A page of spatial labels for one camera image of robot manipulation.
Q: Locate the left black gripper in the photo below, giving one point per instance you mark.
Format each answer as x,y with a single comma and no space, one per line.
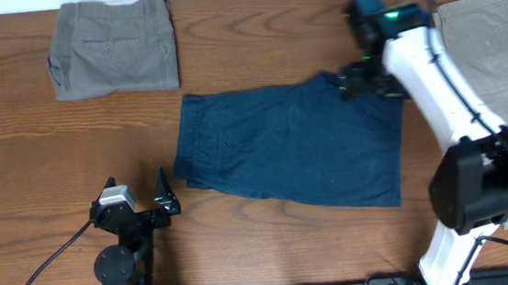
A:
138,218

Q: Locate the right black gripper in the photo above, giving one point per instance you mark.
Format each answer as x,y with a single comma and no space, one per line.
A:
364,85

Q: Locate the navy blue shorts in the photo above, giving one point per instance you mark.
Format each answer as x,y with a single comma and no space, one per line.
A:
300,143

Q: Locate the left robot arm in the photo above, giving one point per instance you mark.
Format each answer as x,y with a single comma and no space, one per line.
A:
130,261

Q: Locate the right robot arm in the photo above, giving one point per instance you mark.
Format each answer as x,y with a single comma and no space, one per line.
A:
469,191

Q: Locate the folded grey shorts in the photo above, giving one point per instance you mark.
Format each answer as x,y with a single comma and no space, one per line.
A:
97,49

